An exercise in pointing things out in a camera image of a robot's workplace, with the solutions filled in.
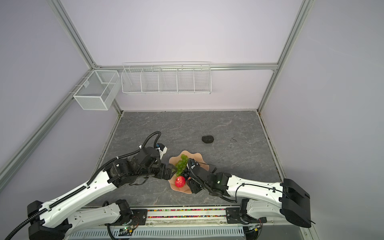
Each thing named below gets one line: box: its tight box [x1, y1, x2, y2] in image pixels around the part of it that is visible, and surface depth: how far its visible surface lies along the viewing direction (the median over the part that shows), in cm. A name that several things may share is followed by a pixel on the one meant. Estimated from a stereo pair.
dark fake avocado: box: [201, 135, 215, 144], surface depth 101 cm
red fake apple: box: [174, 176, 186, 188], surface depth 80 cm
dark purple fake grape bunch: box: [181, 168, 191, 180], surface depth 84 cm
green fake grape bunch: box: [175, 154, 189, 177], surface depth 90 cm
